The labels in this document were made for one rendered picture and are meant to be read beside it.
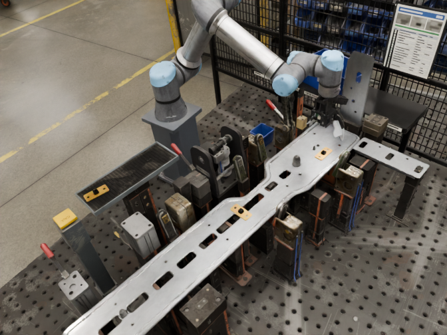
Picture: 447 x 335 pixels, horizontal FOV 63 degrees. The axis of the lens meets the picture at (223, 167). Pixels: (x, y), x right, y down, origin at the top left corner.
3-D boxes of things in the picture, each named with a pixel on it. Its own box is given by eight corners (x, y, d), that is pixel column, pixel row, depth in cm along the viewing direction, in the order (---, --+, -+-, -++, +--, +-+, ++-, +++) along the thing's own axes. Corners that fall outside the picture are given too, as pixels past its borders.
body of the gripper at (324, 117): (309, 121, 142) (311, 96, 134) (322, 111, 146) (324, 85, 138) (326, 129, 138) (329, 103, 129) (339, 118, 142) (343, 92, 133)
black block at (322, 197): (320, 252, 157) (327, 207, 137) (299, 238, 163) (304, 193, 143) (330, 240, 161) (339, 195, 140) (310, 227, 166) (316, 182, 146)
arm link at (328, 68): (324, 46, 128) (348, 50, 124) (321, 74, 135) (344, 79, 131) (315, 56, 123) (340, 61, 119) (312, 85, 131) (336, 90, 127)
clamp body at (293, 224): (291, 288, 146) (295, 236, 122) (267, 270, 153) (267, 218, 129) (304, 273, 150) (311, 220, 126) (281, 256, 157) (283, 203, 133)
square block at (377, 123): (365, 185, 182) (380, 127, 157) (350, 177, 186) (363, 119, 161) (374, 176, 185) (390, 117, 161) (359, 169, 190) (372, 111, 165)
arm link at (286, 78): (181, -12, 118) (299, 84, 116) (201, -23, 125) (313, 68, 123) (173, 16, 128) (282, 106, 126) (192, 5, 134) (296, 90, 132)
